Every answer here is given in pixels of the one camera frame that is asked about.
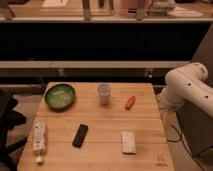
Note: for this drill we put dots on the green ceramic bowl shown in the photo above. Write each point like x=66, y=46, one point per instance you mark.
x=60, y=96

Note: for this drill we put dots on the white sponge block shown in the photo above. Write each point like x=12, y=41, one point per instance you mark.
x=128, y=142

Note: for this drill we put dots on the white tube bottle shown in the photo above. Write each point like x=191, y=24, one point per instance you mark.
x=40, y=141

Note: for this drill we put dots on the orange carrot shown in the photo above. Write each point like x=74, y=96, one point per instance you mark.
x=130, y=102

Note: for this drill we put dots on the black office chair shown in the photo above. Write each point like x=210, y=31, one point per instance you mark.
x=9, y=118

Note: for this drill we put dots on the black remote control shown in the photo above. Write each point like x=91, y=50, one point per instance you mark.
x=80, y=136

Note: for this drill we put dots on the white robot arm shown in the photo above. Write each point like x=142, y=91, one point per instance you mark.
x=186, y=83

